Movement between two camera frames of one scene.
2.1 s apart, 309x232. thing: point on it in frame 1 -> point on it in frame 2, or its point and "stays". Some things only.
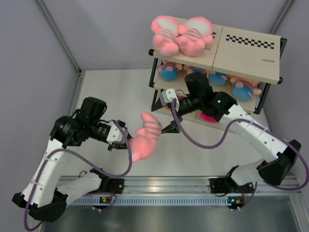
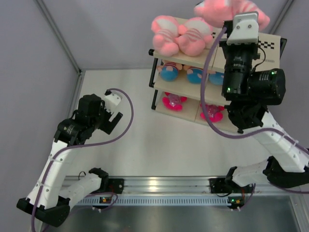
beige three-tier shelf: [237, 67] stays
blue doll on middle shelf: [218, 78] stays
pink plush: [145, 144] -> [214, 13]
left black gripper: [123, 146] -> [107, 126]
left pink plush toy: [166, 28] stays
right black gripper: [172, 128] -> [226, 48]
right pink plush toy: [194, 34] stays
